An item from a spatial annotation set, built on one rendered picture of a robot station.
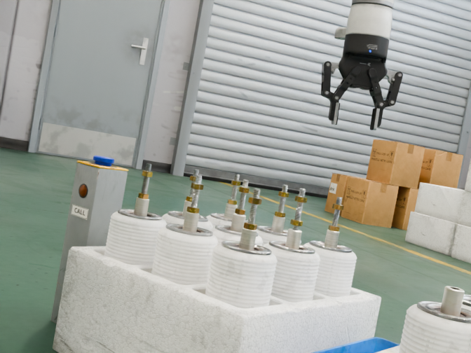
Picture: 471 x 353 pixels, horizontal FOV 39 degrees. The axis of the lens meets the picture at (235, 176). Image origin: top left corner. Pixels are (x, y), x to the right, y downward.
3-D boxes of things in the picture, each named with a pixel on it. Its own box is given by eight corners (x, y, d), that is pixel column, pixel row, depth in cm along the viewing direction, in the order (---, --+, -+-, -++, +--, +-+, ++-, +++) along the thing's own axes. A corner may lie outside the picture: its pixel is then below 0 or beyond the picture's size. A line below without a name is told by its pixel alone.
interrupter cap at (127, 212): (169, 220, 114) (169, 216, 114) (148, 223, 107) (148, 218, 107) (132, 211, 117) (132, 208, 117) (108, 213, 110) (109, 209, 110)
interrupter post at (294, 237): (301, 252, 106) (305, 232, 106) (290, 251, 105) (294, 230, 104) (292, 248, 108) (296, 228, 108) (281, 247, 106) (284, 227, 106)
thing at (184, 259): (165, 328, 112) (183, 224, 111) (210, 346, 107) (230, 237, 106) (127, 337, 104) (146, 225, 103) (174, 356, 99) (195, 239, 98)
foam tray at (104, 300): (220, 448, 88) (244, 316, 87) (51, 349, 112) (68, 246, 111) (363, 395, 118) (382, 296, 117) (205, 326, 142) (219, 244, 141)
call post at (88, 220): (71, 333, 123) (99, 167, 121) (49, 321, 127) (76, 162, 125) (101, 328, 128) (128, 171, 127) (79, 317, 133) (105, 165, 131)
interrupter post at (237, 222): (228, 231, 115) (231, 212, 114) (241, 233, 115) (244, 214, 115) (230, 233, 112) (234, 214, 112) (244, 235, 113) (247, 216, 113)
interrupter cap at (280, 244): (324, 256, 105) (325, 252, 105) (288, 254, 101) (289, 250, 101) (294, 246, 111) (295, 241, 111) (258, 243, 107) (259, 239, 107)
